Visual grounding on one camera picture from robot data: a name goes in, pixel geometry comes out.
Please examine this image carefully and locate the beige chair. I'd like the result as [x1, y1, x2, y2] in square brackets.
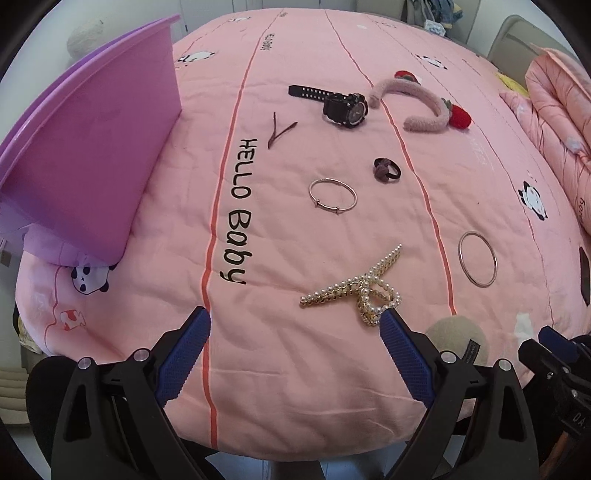
[487, 14, 573, 70]

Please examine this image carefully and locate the pink plush strawberry headband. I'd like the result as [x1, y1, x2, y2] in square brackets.
[368, 69, 472, 134]

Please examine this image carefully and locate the pink printed bedsheet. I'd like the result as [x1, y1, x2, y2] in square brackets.
[14, 7, 591, 450]

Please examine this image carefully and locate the pink quilt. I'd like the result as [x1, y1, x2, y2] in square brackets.
[499, 44, 591, 232]

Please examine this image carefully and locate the yellow item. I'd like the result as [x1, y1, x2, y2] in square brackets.
[496, 71, 529, 90]

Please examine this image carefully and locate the pile of clothes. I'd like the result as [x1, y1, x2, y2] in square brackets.
[406, 0, 462, 35]

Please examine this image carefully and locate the pearl hair claw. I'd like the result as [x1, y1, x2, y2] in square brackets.
[299, 244, 403, 328]

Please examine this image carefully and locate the silver bangle with clasp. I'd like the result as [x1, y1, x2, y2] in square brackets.
[308, 178, 358, 214]

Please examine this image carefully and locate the purple plastic tub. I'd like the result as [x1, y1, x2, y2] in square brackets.
[0, 14, 183, 268]

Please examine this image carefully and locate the beige plush ball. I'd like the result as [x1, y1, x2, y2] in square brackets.
[425, 316, 488, 365]

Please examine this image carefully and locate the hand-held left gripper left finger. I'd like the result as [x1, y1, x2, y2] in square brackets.
[51, 305, 213, 480]

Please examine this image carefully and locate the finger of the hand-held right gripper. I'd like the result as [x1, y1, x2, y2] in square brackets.
[538, 325, 578, 365]
[518, 340, 573, 393]

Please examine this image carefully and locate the black wrist watch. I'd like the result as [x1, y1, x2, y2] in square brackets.
[288, 84, 369, 130]

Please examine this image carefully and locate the thin brown hair clip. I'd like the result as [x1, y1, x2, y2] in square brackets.
[265, 112, 298, 151]

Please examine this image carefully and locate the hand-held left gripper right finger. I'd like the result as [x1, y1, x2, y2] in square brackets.
[379, 308, 541, 480]

